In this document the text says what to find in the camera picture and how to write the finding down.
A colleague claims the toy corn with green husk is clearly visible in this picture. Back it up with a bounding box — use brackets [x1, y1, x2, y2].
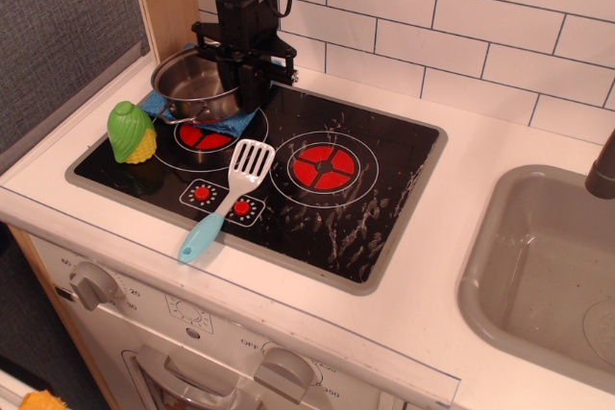
[107, 101, 157, 164]

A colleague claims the black toy stovetop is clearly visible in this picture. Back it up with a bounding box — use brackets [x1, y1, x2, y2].
[66, 85, 447, 295]

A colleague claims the grey sink basin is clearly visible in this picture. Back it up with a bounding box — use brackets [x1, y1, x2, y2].
[458, 165, 614, 393]

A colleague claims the stainless steel pot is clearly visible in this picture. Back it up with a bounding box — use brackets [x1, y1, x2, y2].
[150, 47, 246, 125]

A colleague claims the white spatula with blue handle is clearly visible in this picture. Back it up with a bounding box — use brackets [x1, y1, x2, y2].
[178, 139, 276, 264]

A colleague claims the grey faucet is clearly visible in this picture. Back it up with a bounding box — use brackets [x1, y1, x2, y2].
[584, 131, 615, 200]

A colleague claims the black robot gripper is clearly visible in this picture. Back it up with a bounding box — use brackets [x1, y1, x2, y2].
[191, 0, 297, 113]

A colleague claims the yellow toy on floor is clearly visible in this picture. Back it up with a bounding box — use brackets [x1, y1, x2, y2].
[18, 390, 68, 410]

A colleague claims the grey oven knob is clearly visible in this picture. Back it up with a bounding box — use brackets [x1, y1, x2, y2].
[254, 348, 315, 404]

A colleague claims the grey timer knob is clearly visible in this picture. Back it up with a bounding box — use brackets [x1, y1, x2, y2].
[69, 261, 118, 311]

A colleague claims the oven door handle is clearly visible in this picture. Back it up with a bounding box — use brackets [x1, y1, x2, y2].
[133, 346, 263, 409]

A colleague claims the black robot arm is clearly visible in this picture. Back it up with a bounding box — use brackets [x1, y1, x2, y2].
[192, 0, 297, 113]

